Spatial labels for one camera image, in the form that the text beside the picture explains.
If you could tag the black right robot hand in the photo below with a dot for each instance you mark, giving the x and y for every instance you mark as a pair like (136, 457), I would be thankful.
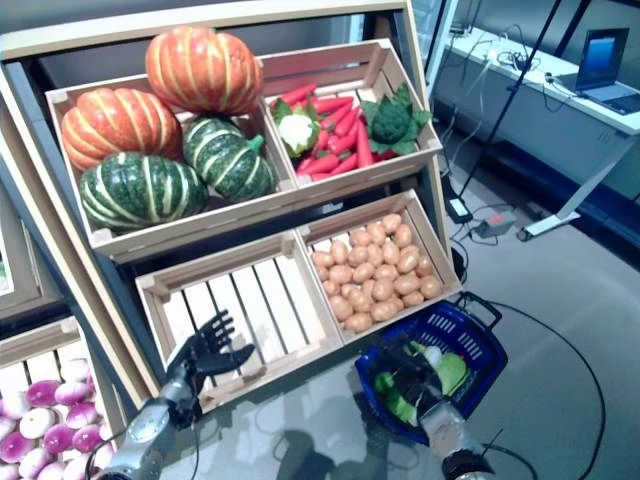
(412, 372)

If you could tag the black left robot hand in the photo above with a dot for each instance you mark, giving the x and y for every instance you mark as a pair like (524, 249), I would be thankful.
(205, 355)

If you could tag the napa cabbage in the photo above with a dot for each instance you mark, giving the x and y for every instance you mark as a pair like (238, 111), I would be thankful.
(402, 407)
(452, 372)

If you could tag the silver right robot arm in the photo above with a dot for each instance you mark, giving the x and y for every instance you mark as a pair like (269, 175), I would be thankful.
(450, 430)

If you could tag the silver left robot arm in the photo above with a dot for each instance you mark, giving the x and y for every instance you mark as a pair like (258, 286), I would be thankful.
(145, 430)

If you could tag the blue plastic shopping basket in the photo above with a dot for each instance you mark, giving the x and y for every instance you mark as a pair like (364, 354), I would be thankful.
(480, 345)

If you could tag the green bell pepper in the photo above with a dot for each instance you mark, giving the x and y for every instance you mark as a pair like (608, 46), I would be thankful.
(384, 384)

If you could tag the tan potato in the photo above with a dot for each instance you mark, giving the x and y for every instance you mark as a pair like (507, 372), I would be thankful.
(384, 311)
(358, 322)
(340, 307)
(431, 286)
(324, 260)
(391, 222)

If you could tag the wooden slat crate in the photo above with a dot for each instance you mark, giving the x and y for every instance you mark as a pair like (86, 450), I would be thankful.
(320, 62)
(30, 340)
(360, 215)
(265, 300)

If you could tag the large wooden crate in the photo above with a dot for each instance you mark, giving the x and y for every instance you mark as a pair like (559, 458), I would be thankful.
(200, 235)

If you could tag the purple white turnip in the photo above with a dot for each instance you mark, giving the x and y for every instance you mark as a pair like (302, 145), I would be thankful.
(75, 370)
(57, 437)
(82, 415)
(71, 392)
(42, 392)
(35, 422)

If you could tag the grey box with red button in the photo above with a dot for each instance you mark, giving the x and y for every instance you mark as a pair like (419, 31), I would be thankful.
(495, 225)

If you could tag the black power adapter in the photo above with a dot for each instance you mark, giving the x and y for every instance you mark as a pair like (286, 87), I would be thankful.
(459, 209)

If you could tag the green striped pumpkin with stem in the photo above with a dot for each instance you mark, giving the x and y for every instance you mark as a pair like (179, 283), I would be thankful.
(225, 160)

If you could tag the red orange carrot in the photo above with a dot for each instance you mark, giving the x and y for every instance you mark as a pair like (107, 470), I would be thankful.
(298, 93)
(318, 164)
(332, 104)
(364, 147)

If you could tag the orange striped pumpkin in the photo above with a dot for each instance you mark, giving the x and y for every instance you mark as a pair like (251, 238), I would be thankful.
(120, 127)
(205, 70)

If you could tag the white cauliflower with leaves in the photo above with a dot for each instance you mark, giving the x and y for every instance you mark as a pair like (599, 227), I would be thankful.
(297, 129)

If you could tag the green broccoli with leaves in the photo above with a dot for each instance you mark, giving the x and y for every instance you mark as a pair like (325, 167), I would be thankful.
(390, 122)

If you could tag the black stand pole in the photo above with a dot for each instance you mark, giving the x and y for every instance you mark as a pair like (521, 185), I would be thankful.
(507, 100)

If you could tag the white desk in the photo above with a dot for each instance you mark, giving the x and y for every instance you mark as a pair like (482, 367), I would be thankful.
(622, 125)

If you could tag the wooden display rack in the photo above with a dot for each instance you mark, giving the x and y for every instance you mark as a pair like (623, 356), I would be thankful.
(200, 22)

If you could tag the open grey laptop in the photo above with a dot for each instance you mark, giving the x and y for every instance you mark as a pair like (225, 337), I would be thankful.
(602, 55)

